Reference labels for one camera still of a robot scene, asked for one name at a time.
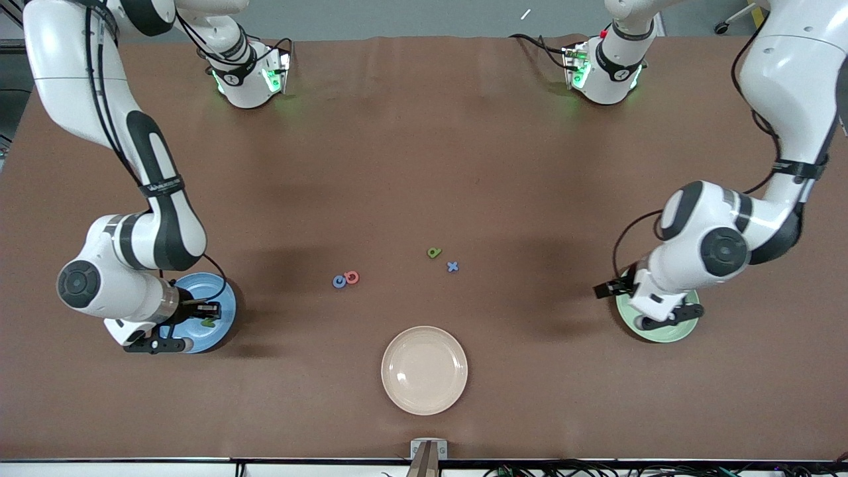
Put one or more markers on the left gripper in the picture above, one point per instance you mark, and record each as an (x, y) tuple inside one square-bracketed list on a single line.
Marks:
[(617, 286)]

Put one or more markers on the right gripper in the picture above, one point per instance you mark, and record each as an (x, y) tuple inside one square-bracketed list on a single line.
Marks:
[(190, 309)]

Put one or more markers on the blue foam letter C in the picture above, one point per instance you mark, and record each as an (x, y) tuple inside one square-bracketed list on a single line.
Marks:
[(334, 281)]

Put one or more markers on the red foam letter Q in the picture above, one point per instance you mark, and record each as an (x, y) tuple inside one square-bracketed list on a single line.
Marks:
[(356, 280)]

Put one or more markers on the green foam letter a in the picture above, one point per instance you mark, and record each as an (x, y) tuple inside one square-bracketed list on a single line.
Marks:
[(434, 252)]

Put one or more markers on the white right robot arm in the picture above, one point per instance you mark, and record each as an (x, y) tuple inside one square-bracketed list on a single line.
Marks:
[(79, 66)]

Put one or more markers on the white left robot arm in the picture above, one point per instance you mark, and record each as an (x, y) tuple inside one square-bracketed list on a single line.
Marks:
[(788, 86)]

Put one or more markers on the blue plate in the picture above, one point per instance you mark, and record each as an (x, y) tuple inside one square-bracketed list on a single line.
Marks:
[(226, 321)]

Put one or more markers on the green plate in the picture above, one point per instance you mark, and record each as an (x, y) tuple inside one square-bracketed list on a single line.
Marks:
[(659, 336)]

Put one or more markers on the beige plate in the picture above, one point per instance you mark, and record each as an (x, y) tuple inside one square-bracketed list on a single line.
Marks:
[(424, 371)]

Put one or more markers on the white table edge strip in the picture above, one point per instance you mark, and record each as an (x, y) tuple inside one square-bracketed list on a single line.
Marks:
[(132, 469)]

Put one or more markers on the brown table mat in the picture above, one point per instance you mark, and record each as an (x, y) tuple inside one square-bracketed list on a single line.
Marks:
[(424, 132)]

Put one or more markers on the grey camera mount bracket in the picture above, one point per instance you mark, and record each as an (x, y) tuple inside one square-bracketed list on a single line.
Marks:
[(428, 454)]

